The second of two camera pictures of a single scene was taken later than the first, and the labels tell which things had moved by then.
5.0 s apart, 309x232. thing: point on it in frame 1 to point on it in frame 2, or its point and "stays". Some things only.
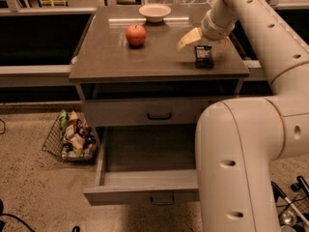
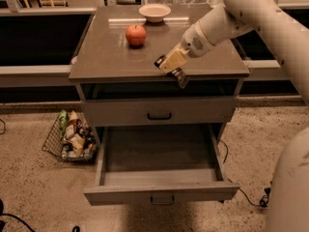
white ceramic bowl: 154,12 stays
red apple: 135,35 stays
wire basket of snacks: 70,138 stays
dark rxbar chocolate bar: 203,57 to 178,72
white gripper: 214,28 to 192,43
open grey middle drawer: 155,164 stays
